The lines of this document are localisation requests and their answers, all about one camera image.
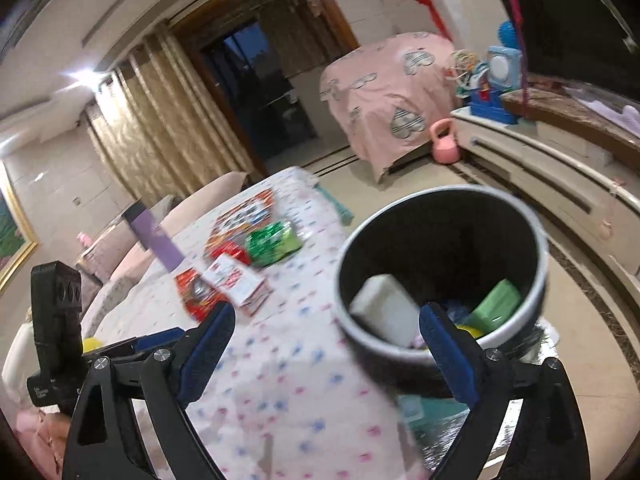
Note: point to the red crumpled wrapper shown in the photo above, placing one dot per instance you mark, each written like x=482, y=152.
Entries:
x=231, y=252

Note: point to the pink plush toy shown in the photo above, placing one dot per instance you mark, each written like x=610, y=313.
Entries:
x=84, y=238

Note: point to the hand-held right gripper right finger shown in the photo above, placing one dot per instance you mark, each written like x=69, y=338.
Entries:
x=447, y=355

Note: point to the ceiling spotlight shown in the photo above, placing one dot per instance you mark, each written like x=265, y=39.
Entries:
x=84, y=78

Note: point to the white floral tablecloth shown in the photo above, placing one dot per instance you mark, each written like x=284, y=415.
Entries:
x=280, y=360

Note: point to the black white-rimmed trash bin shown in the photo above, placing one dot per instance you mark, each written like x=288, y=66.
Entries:
x=440, y=240

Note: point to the brown balcony curtain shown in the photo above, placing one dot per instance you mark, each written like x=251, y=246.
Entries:
x=295, y=35

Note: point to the beige patterned curtain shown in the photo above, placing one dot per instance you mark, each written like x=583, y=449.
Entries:
x=150, y=130

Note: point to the green milk carton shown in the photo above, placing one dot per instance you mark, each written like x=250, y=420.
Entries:
x=497, y=305

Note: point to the wooden door frame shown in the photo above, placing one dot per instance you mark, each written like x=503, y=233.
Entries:
x=330, y=5

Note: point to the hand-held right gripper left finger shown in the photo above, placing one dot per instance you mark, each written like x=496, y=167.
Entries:
x=205, y=355

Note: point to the blue spiky ball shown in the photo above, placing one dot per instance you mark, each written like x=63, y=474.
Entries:
x=507, y=34

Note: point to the pink kettlebell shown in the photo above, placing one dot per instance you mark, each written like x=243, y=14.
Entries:
x=444, y=145

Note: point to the black television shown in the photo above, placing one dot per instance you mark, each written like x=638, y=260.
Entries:
x=580, y=15

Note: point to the gold framed picture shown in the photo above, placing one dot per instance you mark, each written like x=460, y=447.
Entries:
x=17, y=240

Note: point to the purple water bottle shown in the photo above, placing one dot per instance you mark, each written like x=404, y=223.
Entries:
x=155, y=235

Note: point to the grey pink sofa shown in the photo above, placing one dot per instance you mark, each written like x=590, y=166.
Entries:
x=200, y=205

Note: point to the blue toy machine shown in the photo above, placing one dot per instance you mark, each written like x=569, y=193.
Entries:
x=495, y=85

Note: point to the red picture book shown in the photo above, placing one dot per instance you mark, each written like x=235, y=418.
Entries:
x=245, y=215

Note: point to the pink heart-print cover cloth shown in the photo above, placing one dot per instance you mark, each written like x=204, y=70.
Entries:
x=390, y=95

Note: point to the white carton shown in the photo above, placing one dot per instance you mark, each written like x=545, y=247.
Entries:
x=385, y=307

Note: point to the white television cabinet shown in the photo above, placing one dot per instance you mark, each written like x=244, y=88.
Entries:
x=540, y=170

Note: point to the pale lavender cloth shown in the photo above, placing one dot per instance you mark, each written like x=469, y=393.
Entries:
x=605, y=107

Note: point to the pink thin stick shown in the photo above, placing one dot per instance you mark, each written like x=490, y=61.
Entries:
x=517, y=35

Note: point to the green shiny wrapper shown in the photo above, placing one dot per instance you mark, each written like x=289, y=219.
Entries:
x=274, y=244

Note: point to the white red snack packet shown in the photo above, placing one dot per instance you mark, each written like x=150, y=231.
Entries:
x=237, y=282

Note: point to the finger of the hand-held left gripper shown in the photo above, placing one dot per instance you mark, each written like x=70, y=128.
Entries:
x=155, y=340

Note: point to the ferris wheel toy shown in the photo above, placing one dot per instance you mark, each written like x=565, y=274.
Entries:
x=462, y=72

